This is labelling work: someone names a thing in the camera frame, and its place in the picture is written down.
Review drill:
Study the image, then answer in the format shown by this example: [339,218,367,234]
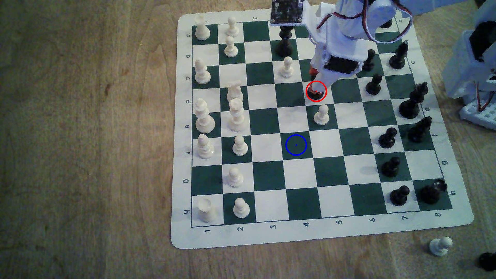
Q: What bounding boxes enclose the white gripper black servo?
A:
[308,0,369,95]

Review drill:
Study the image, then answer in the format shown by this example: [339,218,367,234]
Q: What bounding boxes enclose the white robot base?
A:
[442,0,496,99]

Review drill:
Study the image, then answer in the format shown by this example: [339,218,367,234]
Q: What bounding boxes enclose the white chess pawn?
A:
[233,198,250,218]
[314,105,330,126]
[233,136,249,156]
[429,237,453,257]
[224,36,239,57]
[226,16,240,38]
[227,167,245,188]
[280,56,295,78]

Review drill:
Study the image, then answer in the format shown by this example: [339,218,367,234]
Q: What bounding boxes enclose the black chess queen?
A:
[275,26,295,57]

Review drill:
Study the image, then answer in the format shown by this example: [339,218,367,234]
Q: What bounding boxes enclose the black chess bishop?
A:
[407,116,432,143]
[389,40,409,70]

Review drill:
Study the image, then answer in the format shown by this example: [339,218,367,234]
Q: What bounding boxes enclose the white chess knight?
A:
[226,80,244,102]

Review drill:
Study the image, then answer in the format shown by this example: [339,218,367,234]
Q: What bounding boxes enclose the white chess queen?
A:
[229,98,247,133]

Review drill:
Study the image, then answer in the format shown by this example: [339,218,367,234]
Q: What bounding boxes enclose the green white chess mat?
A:
[170,10,474,249]

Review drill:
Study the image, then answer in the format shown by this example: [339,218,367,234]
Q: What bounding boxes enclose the black chess king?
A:
[398,82,429,119]

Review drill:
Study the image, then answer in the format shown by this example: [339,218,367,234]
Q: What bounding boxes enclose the white chess bishop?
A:
[194,58,211,85]
[198,134,215,159]

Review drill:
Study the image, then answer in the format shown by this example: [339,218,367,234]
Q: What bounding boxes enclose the white chess king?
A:
[195,98,215,133]

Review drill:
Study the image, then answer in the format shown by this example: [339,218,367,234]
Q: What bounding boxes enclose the white chess rook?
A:
[194,15,211,41]
[198,198,218,223]

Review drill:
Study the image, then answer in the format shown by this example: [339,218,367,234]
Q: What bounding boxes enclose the black chess rook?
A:
[420,179,448,205]

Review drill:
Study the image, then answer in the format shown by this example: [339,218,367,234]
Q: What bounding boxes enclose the black chess piece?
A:
[478,253,496,271]

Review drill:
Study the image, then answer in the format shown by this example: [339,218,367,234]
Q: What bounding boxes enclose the camera circuit board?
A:
[270,0,304,26]

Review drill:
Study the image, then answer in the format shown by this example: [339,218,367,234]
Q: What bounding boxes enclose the servo wire bundle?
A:
[316,0,413,44]

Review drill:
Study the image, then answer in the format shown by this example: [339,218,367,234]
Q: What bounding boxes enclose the white perforated base plate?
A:
[459,91,496,130]

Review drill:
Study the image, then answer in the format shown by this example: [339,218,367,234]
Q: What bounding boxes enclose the red white base wires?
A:
[476,79,496,113]

